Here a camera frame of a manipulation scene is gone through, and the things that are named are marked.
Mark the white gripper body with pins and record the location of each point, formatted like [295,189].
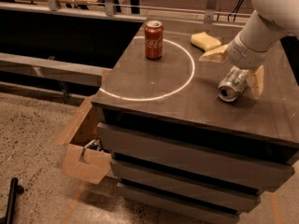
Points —
[240,54]

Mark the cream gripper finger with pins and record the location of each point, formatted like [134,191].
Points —
[217,55]
[255,81]

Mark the white green 7up can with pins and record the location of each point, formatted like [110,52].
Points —
[233,85]

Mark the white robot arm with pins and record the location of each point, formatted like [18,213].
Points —
[270,21]

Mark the red coca-cola can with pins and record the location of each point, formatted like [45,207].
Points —
[154,34]

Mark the yellow sponge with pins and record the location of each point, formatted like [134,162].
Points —
[205,42]

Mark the grey drawer cabinet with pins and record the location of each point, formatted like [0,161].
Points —
[176,145]

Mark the open cardboard box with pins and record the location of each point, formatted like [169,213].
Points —
[79,161]

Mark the black metal bar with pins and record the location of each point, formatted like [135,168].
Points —
[14,190]

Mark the metal railing frame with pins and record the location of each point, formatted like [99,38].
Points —
[223,10]

